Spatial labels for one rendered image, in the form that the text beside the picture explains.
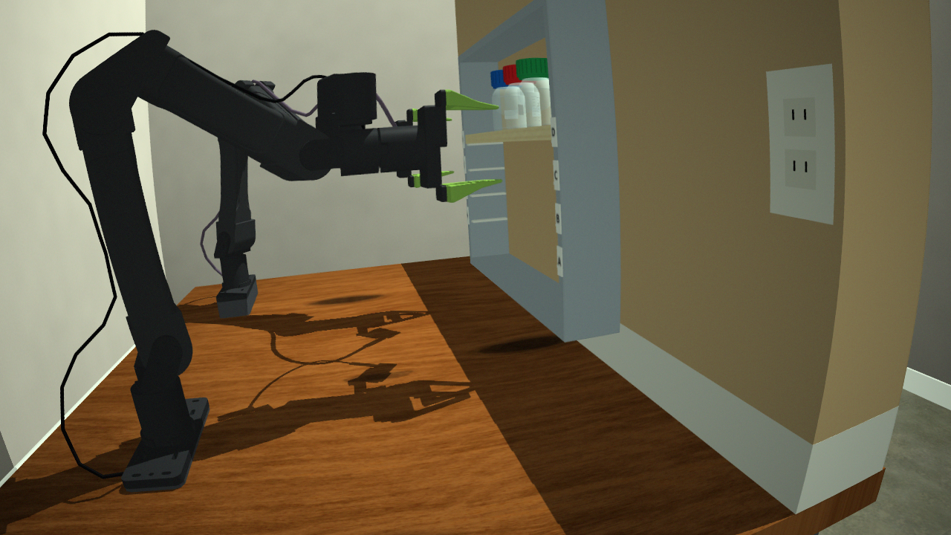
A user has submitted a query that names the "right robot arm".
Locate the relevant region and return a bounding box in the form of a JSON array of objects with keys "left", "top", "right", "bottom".
[{"left": 69, "top": 30, "right": 388, "bottom": 489}]

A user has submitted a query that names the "light wooden shelf board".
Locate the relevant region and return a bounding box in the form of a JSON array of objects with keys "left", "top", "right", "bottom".
[{"left": 465, "top": 125, "right": 551, "bottom": 144}]

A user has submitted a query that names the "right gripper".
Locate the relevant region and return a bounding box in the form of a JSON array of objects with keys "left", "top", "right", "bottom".
[{"left": 377, "top": 90, "right": 502, "bottom": 203}]

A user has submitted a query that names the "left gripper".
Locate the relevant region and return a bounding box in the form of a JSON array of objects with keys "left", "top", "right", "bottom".
[{"left": 395, "top": 108, "right": 454, "bottom": 188}]

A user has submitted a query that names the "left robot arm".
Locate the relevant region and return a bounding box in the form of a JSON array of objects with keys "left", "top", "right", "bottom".
[{"left": 214, "top": 80, "right": 306, "bottom": 302}]

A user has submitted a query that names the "clear bottle with blue cap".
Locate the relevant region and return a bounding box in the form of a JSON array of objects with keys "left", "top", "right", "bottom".
[{"left": 490, "top": 70, "right": 508, "bottom": 131}]

